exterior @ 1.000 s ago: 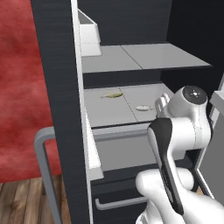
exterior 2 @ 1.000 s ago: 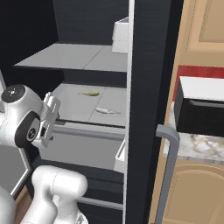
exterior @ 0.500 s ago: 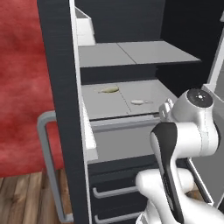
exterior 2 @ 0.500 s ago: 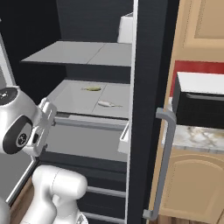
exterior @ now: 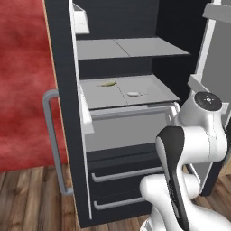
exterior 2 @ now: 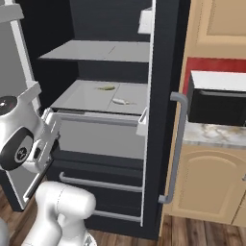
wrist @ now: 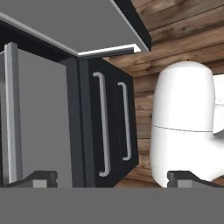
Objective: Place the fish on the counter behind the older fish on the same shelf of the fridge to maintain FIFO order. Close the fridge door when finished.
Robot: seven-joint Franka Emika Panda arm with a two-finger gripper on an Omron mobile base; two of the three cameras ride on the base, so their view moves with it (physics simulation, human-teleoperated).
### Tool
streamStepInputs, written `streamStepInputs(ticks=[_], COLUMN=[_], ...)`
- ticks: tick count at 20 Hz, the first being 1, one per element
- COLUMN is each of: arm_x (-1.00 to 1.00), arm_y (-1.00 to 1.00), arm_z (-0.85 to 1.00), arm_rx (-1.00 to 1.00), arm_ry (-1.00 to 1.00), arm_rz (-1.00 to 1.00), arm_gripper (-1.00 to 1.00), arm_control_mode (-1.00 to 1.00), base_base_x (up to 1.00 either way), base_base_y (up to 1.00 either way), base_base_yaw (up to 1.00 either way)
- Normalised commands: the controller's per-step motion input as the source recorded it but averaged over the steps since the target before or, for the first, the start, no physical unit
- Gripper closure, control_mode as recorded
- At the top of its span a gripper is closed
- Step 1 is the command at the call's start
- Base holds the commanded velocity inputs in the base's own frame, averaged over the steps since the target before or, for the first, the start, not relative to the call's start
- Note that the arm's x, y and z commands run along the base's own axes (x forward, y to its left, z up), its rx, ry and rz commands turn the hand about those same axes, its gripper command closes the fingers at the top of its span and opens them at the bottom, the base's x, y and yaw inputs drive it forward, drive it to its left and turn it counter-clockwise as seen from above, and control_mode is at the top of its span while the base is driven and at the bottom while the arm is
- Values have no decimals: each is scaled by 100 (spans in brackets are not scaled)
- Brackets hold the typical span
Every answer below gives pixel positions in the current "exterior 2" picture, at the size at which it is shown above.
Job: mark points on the white grey fish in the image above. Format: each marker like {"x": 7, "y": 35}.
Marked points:
{"x": 120, "y": 101}

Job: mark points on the grey door bin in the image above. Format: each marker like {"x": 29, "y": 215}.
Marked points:
{"x": 30, "y": 91}
{"x": 9, "y": 13}

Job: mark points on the green vegetable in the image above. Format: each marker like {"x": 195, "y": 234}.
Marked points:
{"x": 106, "y": 87}

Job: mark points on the black fridge door, grey lining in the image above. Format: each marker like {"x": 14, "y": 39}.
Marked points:
{"x": 11, "y": 64}

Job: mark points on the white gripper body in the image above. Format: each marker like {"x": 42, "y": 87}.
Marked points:
{"x": 53, "y": 128}

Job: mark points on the tan wall cupboard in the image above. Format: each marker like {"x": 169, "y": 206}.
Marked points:
{"x": 221, "y": 25}

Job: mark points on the grey fridge drawer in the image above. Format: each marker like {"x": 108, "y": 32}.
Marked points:
{"x": 99, "y": 137}

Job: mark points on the tan arched cupboard door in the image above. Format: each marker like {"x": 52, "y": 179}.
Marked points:
{"x": 208, "y": 182}

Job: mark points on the black fridge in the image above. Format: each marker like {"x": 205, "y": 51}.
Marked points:
{"x": 93, "y": 19}

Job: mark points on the black microwave oven, white top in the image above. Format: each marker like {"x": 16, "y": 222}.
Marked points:
{"x": 217, "y": 105}

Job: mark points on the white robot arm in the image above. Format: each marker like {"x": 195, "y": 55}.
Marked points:
{"x": 61, "y": 205}

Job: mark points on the grey fridge shelf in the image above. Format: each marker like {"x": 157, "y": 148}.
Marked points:
{"x": 83, "y": 96}
{"x": 96, "y": 51}

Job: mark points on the white door bin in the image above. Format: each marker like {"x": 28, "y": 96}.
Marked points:
{"x": 145, "y": 20}
{"x": 142, "y": 123}

